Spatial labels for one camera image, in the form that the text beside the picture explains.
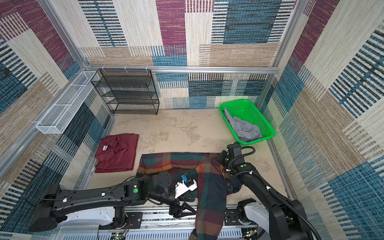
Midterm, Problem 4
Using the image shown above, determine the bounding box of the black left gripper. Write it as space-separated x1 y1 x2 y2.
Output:
148 188 198 219

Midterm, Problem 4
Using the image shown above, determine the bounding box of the multicolour plaid long sleeve shirt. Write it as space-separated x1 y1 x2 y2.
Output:
136 152 242 240

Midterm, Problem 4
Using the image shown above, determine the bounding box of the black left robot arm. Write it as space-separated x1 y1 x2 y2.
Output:
29 172 198 232

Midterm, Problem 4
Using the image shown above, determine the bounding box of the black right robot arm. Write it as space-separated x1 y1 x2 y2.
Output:
218 142 321 240

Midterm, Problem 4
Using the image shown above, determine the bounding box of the folded maroon shirt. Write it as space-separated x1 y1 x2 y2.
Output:
95 134 139 173

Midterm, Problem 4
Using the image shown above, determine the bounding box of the grey shirt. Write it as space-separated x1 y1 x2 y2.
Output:
223 109 263 142

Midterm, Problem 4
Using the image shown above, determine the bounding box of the green plastic laundry basket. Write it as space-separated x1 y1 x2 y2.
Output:
219 99 275 146

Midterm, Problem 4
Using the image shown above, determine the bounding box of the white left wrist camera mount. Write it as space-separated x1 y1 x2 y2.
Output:
175 173 198 198

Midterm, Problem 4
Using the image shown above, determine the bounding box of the aluminium front rail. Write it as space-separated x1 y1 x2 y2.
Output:
50 205 304 240

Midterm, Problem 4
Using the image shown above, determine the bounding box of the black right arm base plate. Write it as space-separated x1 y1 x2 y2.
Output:
224 209 250 226

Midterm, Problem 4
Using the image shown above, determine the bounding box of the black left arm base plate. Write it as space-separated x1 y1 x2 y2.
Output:
99 212 143 231

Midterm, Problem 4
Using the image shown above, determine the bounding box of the black corrugated cable conduit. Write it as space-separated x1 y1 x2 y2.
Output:
226 145 322 240

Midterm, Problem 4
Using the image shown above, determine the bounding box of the black wire mesh shelf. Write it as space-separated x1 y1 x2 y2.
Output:
91 69 160 115

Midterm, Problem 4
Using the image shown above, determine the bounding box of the white wire mesh tray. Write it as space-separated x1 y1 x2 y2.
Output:
36 71 96 135

